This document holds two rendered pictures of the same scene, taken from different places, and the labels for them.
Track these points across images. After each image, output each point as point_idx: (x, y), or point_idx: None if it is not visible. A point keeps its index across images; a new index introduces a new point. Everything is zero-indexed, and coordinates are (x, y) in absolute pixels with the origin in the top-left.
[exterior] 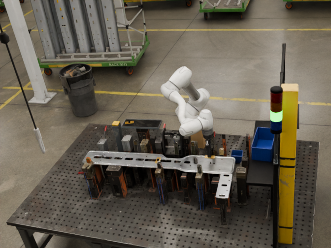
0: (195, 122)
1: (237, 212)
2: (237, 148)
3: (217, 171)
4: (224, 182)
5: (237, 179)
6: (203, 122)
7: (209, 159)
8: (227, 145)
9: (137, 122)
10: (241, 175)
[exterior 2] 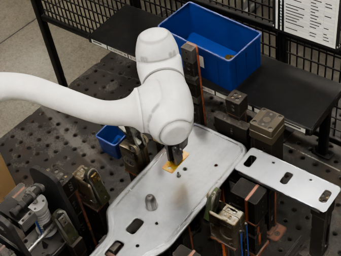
0: (176, 80)
1: (296, 216)
2: (76, 131)
3: (223, 171)
4: (277, 173)
5: (272, 147)
6: (180, 67)
7: (161, 173)
8: (52, 146)
9: None
10: (279, 130)
